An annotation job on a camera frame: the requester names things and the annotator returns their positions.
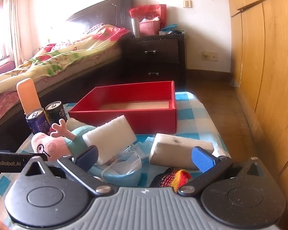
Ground white sponge block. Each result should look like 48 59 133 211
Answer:
82 115 137 166
149 133 214 170

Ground floral quilt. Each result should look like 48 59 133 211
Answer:
0 23 131 101

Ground dark wooden nightstand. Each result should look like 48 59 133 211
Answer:
121 34 186 94

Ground beige curtain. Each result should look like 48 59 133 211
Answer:
5 0 27 66

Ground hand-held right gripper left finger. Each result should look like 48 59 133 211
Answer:
20 146 118 196

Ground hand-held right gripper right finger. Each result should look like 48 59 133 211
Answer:
176 146 271 196

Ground purple drink can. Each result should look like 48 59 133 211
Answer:
26 108 52 135

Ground wooden wardrobe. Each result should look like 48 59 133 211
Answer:
224 0 288 230

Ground steel thermos bottle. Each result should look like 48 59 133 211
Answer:
131 18 140 38

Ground dark wooden bed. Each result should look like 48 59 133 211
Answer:
0 0 135 135

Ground blue plastic bag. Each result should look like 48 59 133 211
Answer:
160 24 177 32

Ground wall power socket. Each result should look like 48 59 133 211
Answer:
202 51 218 61

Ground black drink can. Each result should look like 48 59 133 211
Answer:
45 101 68 124

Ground blue white checkered tablecloth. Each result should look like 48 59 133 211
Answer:
0 91 232 230

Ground pig plush toy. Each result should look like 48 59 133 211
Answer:
31 119 92 161

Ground bundle of blue face masks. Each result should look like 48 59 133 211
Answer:
86 135 156 186

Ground pink plastic basket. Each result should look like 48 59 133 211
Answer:
139 20 161 36

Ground rainbow striped sock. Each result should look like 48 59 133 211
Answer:
150 168 193 193

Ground red shopping bag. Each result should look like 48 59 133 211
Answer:
129 4 167 30

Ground maroon window seat cushion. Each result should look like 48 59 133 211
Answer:
0 61 16 79

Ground red cardboard box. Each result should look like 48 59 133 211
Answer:
68 81 177 135

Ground orange ribbed bottle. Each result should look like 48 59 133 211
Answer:
16 78 42 115

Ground pink patterned bed sheet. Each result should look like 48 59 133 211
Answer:
0 73 70 130

